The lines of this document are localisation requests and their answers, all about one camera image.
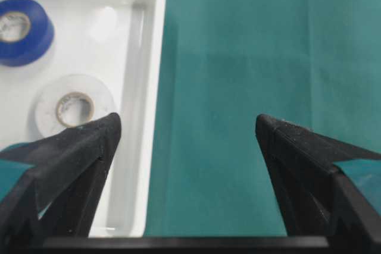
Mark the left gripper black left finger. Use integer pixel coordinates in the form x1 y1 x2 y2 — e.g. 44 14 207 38
1 113 121 253

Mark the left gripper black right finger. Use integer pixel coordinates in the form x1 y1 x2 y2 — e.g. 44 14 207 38
255 114 380 253

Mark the white tape roll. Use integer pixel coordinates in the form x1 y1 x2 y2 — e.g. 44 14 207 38
33 74 117 137

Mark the blue tape roll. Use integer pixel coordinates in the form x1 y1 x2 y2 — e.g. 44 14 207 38
1 0 54 67

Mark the white plastic case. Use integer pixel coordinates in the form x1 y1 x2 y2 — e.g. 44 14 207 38
1 0 165 237

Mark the green table cloth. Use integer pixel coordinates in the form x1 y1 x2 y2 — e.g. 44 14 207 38
145 0 380 236

